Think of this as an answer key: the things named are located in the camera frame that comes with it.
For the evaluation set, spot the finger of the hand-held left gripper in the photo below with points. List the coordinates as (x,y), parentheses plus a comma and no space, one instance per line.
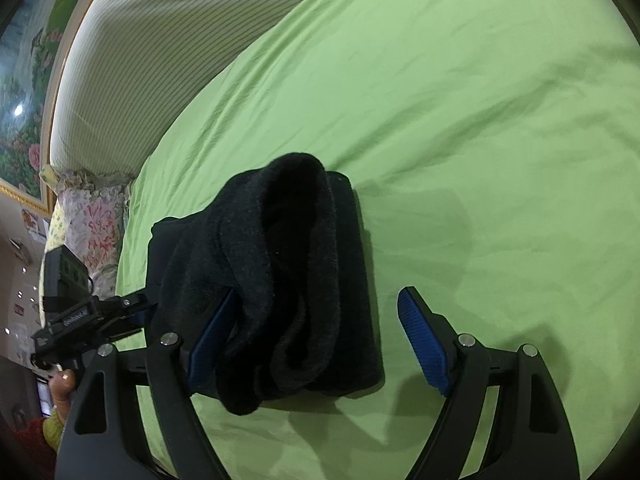
(127,325)
(137,303)

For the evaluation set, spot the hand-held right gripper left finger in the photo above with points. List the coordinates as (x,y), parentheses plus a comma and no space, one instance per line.
(212,335)

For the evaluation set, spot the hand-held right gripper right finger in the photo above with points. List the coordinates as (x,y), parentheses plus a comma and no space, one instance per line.
(422,342)

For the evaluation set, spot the black pants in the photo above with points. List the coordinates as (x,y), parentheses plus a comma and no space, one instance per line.
(280,285)

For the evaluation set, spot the person's left hand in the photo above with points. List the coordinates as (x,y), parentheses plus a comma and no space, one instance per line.
(64,385)

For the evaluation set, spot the floral pillow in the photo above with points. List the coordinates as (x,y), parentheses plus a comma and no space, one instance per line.
(95,225)

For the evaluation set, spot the green bed sheet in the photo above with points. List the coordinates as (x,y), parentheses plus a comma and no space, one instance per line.
(475,160)

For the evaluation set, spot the gold framed floral painting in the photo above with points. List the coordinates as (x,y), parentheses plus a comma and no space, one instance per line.
(30,110)

